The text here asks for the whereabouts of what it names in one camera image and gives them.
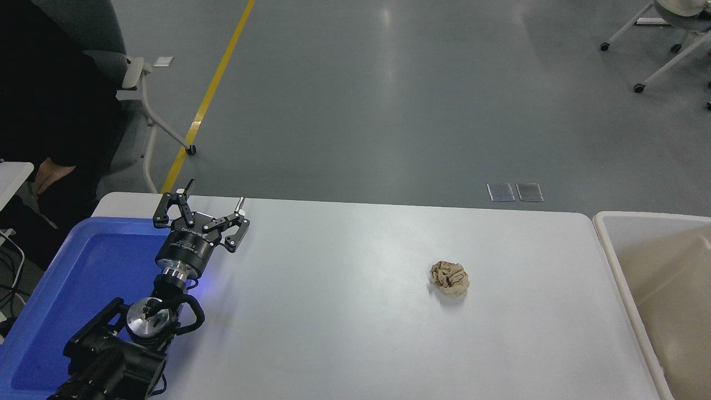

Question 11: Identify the black cable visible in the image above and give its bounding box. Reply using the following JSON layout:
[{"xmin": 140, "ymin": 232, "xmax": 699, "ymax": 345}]
[{"xmin": 0, "ymin": 247, "xmax": 26, "ymax": 323}]

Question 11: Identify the person's hand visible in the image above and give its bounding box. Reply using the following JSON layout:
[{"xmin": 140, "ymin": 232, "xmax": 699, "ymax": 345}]
[{"xmin": 33, "ymin": 157, "xmax": 77, "ymax": 196}]

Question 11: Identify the grey office chair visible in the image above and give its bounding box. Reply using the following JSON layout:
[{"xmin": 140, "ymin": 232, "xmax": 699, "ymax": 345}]
[{"xmin": 31, "ymin": 0, "xmax": 198, "ymax": 194}]

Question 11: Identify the large pale bin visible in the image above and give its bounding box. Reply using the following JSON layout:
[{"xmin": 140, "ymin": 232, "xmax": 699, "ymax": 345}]
[{"xmin": 592, "ymin": 211, "xmax": 711, "ymax": 400}]

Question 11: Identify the white cable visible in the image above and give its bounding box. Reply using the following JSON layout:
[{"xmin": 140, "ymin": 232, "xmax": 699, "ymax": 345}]
[{"xmin": 0, "ymin": 229, "xmax": 26, "ymax": 292}]

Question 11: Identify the white side table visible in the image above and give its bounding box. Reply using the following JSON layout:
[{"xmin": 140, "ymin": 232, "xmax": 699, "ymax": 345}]
[{"xmin": 0, "ymin": 161, "xmax": 34, "ymax": 211}]

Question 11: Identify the blue plastic tray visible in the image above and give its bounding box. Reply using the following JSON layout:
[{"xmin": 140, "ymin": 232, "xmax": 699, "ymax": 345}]
[{"xmin": 0, "ymin": 217, "xmax": 184, "ymax": 400}]

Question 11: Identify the white wheeled chair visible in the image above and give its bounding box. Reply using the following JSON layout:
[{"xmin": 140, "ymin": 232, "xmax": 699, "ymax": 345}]
[{"xmin": 599, "ymin": 0, "xmax": 711, "ymax": 111}]

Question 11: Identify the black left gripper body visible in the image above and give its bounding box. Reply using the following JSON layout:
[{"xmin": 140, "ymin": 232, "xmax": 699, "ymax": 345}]
[{"xmin": 155, "ymin": 216, "xmax": 222, "ymax": 277}]

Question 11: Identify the crumpled tan paper ball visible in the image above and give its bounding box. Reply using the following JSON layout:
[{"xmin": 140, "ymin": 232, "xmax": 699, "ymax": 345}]
[{"xmin": 429, "ymin": 260, "xmax": 470, "ymax": 297}]

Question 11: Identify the person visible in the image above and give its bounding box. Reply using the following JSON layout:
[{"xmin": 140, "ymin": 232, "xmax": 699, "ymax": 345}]
[{"xmin": 0, "ymin": 0, "xmax": 127, "ymax": 273}]

